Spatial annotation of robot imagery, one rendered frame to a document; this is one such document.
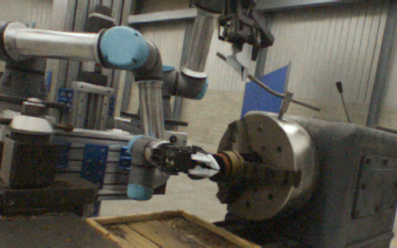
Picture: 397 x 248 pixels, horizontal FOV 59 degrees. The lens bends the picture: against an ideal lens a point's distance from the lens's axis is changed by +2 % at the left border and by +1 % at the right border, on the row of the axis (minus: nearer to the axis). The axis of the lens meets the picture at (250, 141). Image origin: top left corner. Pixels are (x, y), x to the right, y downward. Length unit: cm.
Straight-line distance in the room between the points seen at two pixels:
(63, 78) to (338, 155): 113
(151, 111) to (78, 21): 60
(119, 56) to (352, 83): 1118
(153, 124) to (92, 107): 46
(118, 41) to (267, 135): 50
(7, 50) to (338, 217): 108
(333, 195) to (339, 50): 1161
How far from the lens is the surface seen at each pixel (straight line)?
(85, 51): 115
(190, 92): 157
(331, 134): 105
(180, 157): 91
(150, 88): 120
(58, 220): 75
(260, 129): 101
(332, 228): 107
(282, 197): 95
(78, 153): 145
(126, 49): 107
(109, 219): 98
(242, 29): 91
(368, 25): 1239
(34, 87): 140
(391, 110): 1137
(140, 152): 105
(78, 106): 155
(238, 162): 92
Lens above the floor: 121
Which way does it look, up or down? 3 degrees down
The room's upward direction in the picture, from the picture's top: 10 degrees clockwise
